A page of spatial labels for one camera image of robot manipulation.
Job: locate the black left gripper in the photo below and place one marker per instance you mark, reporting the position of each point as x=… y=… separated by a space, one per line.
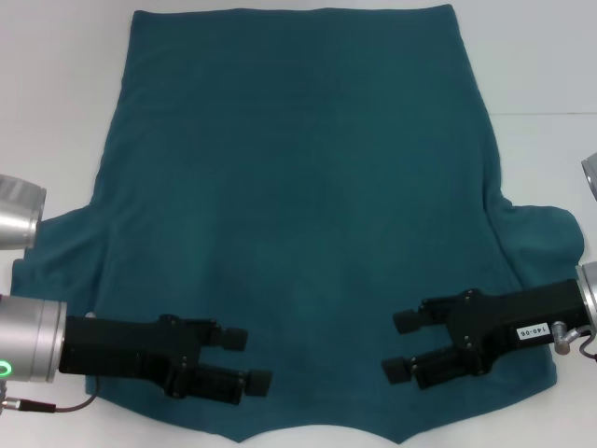
x=116 y=347

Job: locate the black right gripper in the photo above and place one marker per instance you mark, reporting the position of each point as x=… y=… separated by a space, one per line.
x=513 y=317

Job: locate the blue t-shirt with FREE print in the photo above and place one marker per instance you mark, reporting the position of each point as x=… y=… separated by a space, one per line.
x=303 y=186

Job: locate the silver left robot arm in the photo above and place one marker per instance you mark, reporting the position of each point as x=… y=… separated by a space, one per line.
x=28 y=340

